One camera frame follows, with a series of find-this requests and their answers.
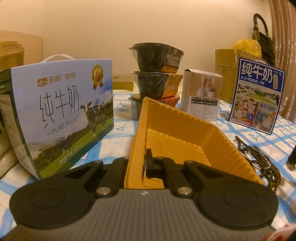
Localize brown wooden bead bracelets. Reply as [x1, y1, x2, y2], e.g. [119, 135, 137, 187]
[234, 136, 282, 193]

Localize pink curtain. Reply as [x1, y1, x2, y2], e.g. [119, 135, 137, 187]
[269, 0, 295, 123]

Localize bottom red instant food bowl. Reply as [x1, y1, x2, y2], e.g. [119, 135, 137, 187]
[129, 93, 180, 121]

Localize top black instant food bowl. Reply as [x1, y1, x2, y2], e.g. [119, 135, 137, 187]
[129, 43, 184, 74]

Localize brown cardboard box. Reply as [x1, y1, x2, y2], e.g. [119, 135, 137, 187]
[215, 49, 238, 104]

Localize small white product box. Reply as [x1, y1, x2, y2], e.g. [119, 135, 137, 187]
[180, 69, 223, 121]

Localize cardboard box at left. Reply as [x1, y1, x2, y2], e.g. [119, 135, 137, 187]
[0, 41, 25, 71]

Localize black folding cart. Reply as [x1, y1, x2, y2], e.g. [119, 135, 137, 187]
[253, 13, 275, 67]

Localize blue milk carton box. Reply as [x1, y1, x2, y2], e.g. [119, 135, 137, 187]
[229, 57, 286, 135]

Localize orange plastic tray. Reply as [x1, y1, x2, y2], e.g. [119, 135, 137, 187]
[124, 97, 263, 189]

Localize middle orange instant food bowl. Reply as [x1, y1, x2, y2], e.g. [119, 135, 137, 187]
[132, 71, 183, 99]

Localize white green milk carton box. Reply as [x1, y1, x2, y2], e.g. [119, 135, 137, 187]
[1, 56, 114, 179]

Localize yellow plastic bag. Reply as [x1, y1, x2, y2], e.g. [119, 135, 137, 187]
[233, 39, 262, 59]

